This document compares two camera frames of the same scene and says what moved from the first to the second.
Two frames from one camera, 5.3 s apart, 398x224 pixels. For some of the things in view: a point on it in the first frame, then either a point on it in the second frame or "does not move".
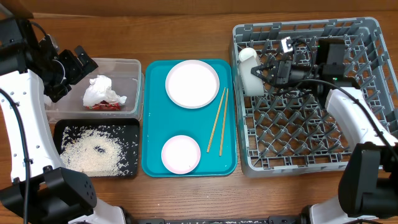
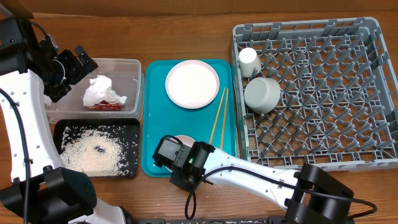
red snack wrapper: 104,106 does not move
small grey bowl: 253,84 to 262,94
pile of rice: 107,150 does not move
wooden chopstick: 224,121 does not move
